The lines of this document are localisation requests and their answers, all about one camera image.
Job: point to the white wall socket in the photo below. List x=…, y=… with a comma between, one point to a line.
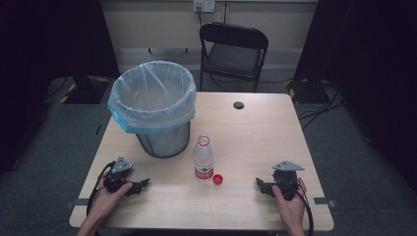
x=204, y=5

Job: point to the red bottle cap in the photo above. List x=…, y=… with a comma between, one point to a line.
x=218, y=179

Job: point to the black folding chair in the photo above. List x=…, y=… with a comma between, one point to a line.
x=233, y=57

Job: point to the clear plastic bottle red label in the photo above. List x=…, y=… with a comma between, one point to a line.
x=203, y=160

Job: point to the dark curtain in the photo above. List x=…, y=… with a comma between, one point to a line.
x=39, y=65
x=370, y=75

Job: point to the person's right hand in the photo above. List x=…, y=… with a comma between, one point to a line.
x=293, y=209

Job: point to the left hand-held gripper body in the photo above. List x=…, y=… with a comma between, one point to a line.
x=117, y=178

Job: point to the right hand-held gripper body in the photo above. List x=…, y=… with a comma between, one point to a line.
x=286, y=180

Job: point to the metal mesh trash bin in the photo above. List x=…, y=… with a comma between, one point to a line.
x=165, y=144

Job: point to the person's left hand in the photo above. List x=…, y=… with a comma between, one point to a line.
x=106, y=201

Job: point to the black stand base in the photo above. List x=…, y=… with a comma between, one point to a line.
x=83, y=87

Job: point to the yellow black hazard tape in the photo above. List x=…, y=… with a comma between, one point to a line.
x=68, y=93
x=293, y=88

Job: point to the translucent blue trash bag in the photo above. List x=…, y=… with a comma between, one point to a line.
x=154, y=113

